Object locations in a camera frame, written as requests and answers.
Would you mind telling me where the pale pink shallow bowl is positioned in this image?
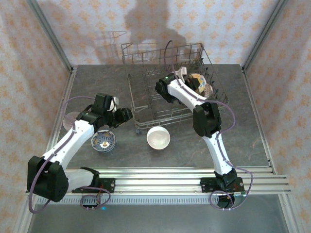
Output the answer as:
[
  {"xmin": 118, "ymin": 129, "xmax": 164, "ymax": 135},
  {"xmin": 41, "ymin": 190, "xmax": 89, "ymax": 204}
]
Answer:
[{"xmin": 62, "ymin": 111, "xmax": 81, "ymax": 132}]

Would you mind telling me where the aluminium table side rail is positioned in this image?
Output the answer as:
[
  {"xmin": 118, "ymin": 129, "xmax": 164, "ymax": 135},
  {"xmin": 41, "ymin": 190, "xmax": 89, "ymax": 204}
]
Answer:
[
  {"xmin": 38, "ymin": 69, "xmax": 77, "ymax": 175},
  {"xmin": 242, "ymin": 69, "xmax": 277, "ymax": 175}
]

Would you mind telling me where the slotted grey cable duct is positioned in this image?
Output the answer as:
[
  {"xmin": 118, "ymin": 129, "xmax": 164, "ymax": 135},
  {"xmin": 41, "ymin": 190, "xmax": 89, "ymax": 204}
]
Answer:
[{"xmin": 36, "ymin": 196, "xmax": 212, "ymax": 205}]

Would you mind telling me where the grey wire dish rack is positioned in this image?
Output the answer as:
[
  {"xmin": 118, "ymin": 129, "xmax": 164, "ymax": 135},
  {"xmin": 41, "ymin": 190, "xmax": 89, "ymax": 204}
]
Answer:
[{"xmin": 121, "ymin": 43, "xmax": 229, "ymax": 134}]

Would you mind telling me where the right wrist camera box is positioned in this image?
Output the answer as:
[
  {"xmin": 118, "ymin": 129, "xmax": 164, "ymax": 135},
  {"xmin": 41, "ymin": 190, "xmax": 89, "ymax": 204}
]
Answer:
[{"xmin": 174, "ymin": 67, "xmax": 188, "ymax": 80}]

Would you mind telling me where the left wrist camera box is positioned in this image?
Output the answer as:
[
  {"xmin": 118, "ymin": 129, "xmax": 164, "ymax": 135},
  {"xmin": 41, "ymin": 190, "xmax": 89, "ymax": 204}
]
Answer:
[{"xmin": 108, "ymin": 96, "xmax": 120, "ymax": 113}]

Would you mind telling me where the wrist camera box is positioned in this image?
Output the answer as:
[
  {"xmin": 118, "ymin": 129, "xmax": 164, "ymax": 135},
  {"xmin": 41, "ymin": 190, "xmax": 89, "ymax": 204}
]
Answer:
[
  {"xmin": 108, "ymin": 96, "xmax": 120, "ymax": 113},
  {"xmin": 174, "ymin": 67, "xmax": 188, "ymax": 80}
]

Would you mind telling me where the aluminium corner post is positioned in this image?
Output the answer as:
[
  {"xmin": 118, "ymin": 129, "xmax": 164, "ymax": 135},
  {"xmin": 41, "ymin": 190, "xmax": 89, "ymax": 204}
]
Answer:
[
  {"xmin": 26, "ymin": 0, "xmax": 75, "ymax": 73},
  {"xmin": 242, "ymin": 0, "xmax": 287, "ymax": 72}
]

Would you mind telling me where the white bowl leaf-pattern outside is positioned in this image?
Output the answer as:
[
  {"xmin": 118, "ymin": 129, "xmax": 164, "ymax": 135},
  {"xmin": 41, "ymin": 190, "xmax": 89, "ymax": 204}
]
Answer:
[{"xmin": 146, "ymin": 126, "xmax": 171, "ymax": 150}]

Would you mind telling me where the blue floral ceramic bowl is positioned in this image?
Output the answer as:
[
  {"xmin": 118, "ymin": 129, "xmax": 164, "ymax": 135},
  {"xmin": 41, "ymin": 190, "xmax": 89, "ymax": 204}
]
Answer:
[{"xmin": 91, "ymin": 130, "xmax": 117, "ymax": 152}]

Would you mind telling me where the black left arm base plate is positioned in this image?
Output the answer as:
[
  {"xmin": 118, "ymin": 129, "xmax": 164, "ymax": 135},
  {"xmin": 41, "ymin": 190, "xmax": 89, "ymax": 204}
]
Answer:
[{"xmin": 72, "ymin": 178, "xmax": 116, "ymax": 194}]

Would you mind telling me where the lattice bowl orange patchwork outside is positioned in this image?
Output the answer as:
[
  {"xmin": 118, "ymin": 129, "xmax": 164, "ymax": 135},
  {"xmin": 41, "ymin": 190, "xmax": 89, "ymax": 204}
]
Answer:
[{"xmin": 189, "ymin": 73, "xmax": 212, "ymax": 100}]

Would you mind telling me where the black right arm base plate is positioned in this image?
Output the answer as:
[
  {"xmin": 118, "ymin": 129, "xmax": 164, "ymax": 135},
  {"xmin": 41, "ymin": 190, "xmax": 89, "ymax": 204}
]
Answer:
[{"xmin": 200, "ymin": 177, "xmax": 244, "ymax": 194}]

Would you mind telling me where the aluminium mounting rail frame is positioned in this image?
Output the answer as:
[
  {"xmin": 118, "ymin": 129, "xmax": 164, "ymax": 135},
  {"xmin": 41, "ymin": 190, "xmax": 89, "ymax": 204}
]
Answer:
[{"xmin": 25, "ymin": 167, "xmax": 292, "ymax": 196}]

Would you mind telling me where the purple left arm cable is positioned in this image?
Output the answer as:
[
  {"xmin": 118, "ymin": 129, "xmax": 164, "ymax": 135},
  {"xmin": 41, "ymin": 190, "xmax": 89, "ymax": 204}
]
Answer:
[{"xmin": 28, "ymin": 96, "xmax": 111, "ymax": 214}]

